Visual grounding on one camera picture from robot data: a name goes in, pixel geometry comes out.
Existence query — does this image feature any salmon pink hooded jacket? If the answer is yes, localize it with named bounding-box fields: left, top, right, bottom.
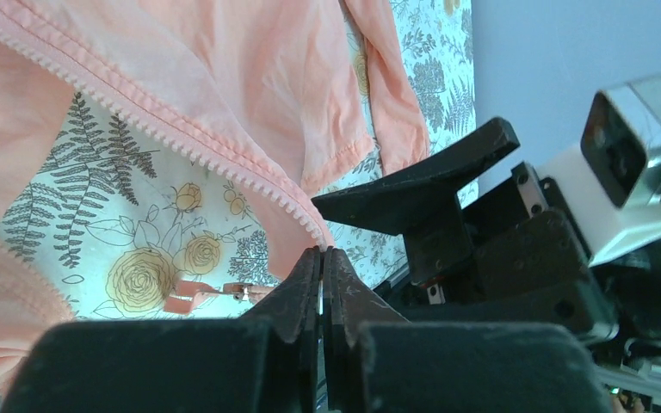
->
left=0, top=0, right=432, bottom=396

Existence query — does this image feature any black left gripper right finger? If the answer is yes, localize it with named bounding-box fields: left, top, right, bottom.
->
left=323, top=249, right=612, bottom=412

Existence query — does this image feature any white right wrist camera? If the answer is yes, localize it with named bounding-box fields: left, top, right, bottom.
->
left=540, top=74, right=661, bottom=266

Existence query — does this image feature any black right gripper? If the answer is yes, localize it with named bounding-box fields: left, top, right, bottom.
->
left=312, top=117, right=619, bottom=342

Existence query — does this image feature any floral patterned table mat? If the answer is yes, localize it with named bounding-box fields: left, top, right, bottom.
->
left=0, top=0, right=480, bottom=413

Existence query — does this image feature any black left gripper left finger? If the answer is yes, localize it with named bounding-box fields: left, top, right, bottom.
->
left=1, top=248, right=322, bottom=412

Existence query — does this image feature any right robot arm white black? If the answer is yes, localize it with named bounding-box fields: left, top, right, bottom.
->
left=313, top=117, right=661, bottom=366

